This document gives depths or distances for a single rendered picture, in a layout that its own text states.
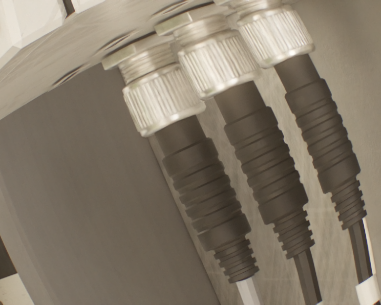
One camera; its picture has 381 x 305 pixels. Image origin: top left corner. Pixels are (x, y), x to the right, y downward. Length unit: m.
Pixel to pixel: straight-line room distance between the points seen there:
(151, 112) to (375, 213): 0.06
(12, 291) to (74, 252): 0.86
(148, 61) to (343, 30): 0.05
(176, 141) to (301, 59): 0.07
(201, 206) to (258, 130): 0.04
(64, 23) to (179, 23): 0.13
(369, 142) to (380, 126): 0.01
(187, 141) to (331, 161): 0.07
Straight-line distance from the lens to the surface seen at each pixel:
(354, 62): 0.64
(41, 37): 0.49
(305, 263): 0.62
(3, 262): 1.62
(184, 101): 0.65
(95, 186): 0.76
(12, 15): 0.48
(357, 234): 0.59
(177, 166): 0.65
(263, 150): 0.62
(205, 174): 0.65
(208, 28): 0.62
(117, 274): 0.76
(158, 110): 0.65
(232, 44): 0.62
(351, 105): 0.65
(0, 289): 1.61
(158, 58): 0.65
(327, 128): 0.59
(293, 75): 0.59
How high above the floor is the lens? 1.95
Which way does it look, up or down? 42 degrees down
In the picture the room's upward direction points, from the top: 3 degrees counter-clockwise
